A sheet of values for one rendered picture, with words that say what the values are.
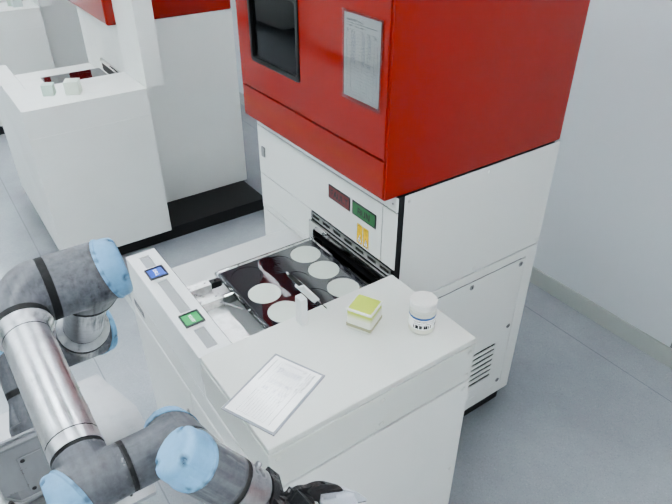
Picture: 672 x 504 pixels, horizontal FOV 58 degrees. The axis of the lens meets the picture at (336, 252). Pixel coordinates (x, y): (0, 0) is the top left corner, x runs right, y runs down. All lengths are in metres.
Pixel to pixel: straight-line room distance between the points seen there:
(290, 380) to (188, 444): 0.69
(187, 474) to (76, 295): 0.44
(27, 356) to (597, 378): 2.53
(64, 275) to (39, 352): 0.16
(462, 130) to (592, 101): 1.35
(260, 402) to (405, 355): 0.38
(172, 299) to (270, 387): 0.47
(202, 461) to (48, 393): 0.28
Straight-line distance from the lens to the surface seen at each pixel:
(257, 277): 1.92
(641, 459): 2.82
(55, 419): 0.96
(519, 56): 1.85
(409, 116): 1.60
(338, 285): 1.87
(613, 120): 3.00
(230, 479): 0.85
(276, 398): 1.44
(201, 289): 1.89
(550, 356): 3.11
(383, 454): 1.66
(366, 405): 1.46
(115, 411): 1.70
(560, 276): 3.43
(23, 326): 1.08
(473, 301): 2.21
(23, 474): 1.53
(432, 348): 1.58
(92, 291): 1.14
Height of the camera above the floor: 2.02
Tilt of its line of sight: 34 degrees down
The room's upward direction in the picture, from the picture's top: straight up
